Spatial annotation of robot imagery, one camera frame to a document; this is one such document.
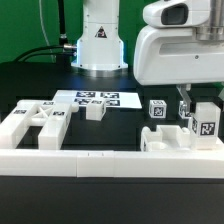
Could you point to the flat white tag plate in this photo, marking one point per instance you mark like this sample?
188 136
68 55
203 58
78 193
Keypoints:
113 99

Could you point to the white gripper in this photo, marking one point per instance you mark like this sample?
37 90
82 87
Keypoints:
182 43

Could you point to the white chair back frame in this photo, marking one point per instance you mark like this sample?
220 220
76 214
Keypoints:
53 118

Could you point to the white chair seat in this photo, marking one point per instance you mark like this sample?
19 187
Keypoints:
173 137

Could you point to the white U-shaped obstacle frame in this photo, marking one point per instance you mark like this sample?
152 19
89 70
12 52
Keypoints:
27 160

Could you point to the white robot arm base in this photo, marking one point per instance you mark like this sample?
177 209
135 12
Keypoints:
100 51

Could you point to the white tagged nut cube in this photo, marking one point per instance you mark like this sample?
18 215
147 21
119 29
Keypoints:
157 108
182 111

